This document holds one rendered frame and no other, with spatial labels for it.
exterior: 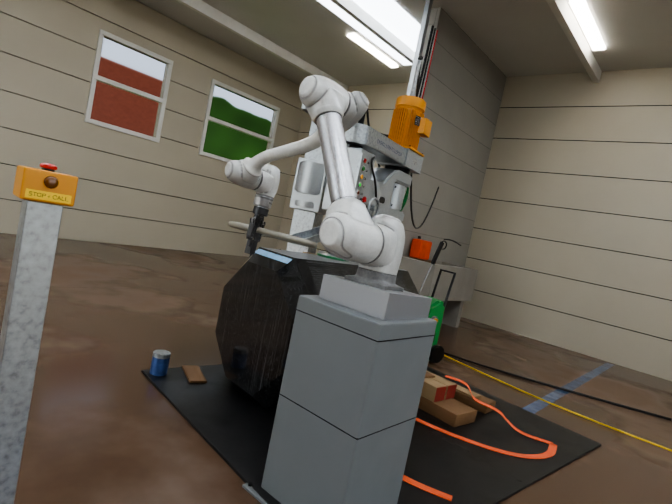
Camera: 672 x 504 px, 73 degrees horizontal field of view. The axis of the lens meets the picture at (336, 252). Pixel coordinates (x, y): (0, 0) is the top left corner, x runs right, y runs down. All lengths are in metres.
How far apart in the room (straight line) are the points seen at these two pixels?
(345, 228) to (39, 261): 0.87
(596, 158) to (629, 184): 0.58
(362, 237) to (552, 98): 6.68
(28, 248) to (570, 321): 6.86
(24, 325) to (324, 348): 0.91
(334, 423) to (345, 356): 0.24
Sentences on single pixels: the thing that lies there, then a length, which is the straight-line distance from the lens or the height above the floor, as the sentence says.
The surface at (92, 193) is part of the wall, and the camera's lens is 8.48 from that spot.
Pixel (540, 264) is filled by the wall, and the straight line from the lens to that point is 7.51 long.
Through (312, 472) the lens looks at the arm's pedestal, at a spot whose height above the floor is 0.20.
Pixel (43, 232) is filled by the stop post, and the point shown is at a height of 0.92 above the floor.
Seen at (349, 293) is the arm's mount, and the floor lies 0.85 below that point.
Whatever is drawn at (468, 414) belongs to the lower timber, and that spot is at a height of 0.08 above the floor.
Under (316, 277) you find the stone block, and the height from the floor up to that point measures 0.79.
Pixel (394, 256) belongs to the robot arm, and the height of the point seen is 1.02.
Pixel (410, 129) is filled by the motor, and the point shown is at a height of 1.90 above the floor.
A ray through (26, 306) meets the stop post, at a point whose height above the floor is 0.73.
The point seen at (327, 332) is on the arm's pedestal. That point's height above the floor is 0.70.
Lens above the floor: 1.09
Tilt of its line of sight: 3 degrees down
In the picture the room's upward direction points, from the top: 12 degrees clockwise
